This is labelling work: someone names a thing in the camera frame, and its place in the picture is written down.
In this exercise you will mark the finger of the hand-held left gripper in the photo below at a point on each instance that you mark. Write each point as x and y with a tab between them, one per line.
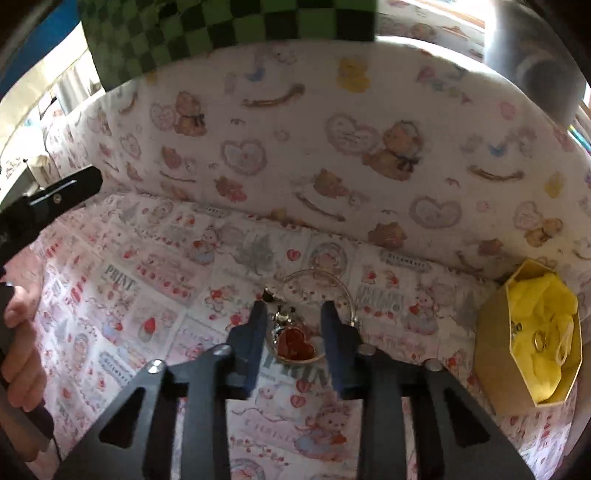
69	189

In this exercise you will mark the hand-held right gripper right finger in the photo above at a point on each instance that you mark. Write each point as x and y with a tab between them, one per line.
333	346

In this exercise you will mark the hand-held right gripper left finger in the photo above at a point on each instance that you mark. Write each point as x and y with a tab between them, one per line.
256	344

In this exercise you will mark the red heart pendant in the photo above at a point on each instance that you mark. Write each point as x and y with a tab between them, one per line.
298	346

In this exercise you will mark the gold hexagonal jewelry box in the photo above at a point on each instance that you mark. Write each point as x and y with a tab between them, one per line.
496	350

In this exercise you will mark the person's left hand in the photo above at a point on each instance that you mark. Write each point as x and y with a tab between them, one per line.
21	337

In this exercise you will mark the strawberry print blanket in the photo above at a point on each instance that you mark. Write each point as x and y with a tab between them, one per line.
152	295

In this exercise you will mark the teddy bear print cloth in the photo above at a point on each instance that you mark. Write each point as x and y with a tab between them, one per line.
323	138

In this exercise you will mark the yellow lining cloth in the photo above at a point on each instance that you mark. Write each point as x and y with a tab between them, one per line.
540	300

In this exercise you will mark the green checkered box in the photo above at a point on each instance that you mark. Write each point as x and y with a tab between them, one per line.
221	23

